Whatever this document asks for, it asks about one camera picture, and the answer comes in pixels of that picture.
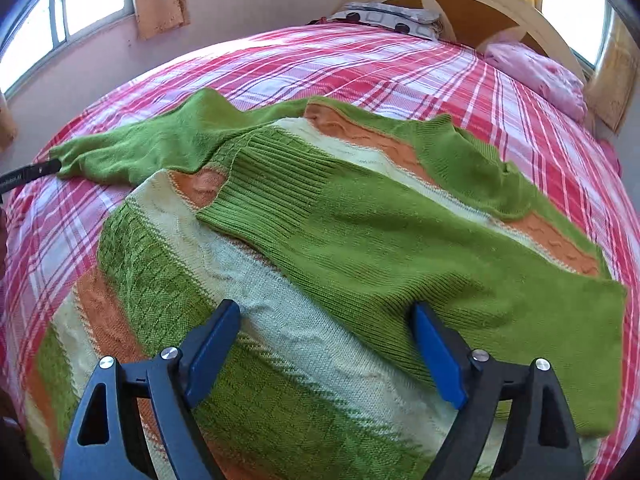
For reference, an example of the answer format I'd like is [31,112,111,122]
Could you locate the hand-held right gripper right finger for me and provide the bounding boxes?
[411,302,586,480]

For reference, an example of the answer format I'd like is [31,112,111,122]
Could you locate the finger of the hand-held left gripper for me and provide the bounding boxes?
[0,158,63,195]

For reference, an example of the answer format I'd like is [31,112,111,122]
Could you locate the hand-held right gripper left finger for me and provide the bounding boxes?
[60,300,242,480]

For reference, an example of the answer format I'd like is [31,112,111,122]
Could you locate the green striped knit sweater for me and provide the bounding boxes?
[22,87,628,480]

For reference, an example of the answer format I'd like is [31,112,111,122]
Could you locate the window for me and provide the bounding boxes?
[542,0,617,68]
[0,0,137,102]

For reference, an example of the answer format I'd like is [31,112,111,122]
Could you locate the pink cloth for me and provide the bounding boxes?
[597,137,624,177]

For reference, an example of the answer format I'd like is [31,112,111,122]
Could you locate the pink pillow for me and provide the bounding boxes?
[482,42,588,121]

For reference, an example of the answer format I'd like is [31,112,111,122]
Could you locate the red plaid blanket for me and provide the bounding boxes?
[0,25,640,480]

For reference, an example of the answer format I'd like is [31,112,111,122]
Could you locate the grey patterned folded cloth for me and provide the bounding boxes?
[325,2,443,41]

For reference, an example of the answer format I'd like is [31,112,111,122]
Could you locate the cream wooden headboard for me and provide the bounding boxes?
[335,0,586,81]

